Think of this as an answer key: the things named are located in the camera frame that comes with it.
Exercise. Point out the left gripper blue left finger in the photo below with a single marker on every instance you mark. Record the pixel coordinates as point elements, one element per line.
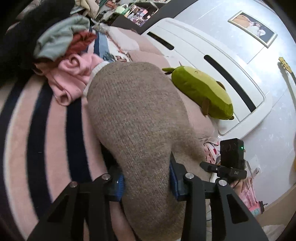
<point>81,206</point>

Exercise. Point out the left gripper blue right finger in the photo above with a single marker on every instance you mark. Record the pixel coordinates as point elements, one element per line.
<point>215,203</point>

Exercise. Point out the brown knitted sweater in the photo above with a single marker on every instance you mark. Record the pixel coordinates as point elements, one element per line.
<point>138,115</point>

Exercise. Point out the pile of clothes on chair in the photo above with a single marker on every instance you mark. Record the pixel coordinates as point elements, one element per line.
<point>91,7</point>

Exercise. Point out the pink strawberry pillow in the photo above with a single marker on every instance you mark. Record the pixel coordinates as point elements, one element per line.
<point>212,152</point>

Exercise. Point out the white bed headboard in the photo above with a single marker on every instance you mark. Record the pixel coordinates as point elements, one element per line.
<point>188,46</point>

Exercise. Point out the striped pink blanket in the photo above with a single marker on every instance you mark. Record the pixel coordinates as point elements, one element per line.
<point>44,146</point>

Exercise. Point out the green avocado plush toy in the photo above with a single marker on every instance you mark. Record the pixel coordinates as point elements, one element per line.
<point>209,94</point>

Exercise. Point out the pink sweater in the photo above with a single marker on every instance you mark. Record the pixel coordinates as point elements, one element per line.
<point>69,77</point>

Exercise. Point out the dark red garment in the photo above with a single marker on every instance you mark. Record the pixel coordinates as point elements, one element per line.
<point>79,42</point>

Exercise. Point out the grey green garment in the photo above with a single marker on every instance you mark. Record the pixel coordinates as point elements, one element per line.
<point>54,42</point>

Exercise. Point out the black cluttered shelf unit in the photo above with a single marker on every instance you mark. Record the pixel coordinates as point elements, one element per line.
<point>140,15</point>

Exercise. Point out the black garment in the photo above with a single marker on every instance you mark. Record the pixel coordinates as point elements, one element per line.
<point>18,44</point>

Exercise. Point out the yellow ukulele on wall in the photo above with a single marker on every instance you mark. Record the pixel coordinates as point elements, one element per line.
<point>285,65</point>

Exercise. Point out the framed wall photo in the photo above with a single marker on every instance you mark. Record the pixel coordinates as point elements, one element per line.
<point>254,27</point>

